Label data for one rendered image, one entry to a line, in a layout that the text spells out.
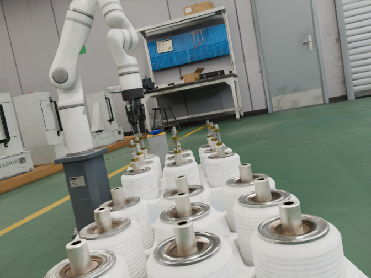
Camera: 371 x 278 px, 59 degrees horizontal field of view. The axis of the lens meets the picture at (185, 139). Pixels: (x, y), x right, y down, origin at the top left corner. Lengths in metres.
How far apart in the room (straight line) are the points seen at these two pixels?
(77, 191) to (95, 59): 5.82
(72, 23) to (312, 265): 1.08
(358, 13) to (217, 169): 5.42
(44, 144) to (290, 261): 3.31
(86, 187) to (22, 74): 6.87
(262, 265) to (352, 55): 5.74
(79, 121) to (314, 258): 1.01
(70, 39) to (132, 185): 0.60
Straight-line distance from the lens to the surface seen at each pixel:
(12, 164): 3.07
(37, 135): 3.60
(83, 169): 1.21
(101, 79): 6.87
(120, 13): 1.18
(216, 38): 6.00
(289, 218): 0.37
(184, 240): 0.36
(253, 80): 5.98
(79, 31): 1.24
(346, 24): 6.09
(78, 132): 1.23
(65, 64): 1.23
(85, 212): 1.25
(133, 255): 0.49
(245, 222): 0.47
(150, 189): 0.88
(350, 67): 5.98
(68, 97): 1.26
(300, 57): 5.99
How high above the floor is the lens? 0.41
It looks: 6 degrees down
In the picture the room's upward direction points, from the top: 11 degrees counter-clockwise
